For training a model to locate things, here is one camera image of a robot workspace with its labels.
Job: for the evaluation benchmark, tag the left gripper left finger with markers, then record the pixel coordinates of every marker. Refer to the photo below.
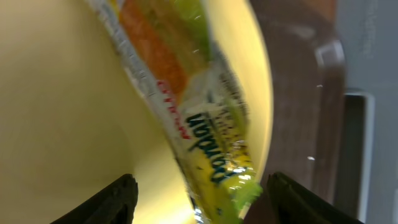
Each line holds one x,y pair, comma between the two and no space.
115,204

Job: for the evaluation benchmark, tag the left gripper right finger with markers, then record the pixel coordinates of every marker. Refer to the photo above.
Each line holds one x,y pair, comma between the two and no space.
294,204

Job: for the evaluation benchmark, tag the yellow plate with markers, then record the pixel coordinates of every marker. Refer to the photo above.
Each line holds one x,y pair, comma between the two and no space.
72,122

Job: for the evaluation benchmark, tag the grey dishwasher rack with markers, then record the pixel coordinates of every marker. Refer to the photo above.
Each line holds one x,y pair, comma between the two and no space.
368,30

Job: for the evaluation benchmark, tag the brown serving tray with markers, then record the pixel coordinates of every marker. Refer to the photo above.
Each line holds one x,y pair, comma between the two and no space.
308,78

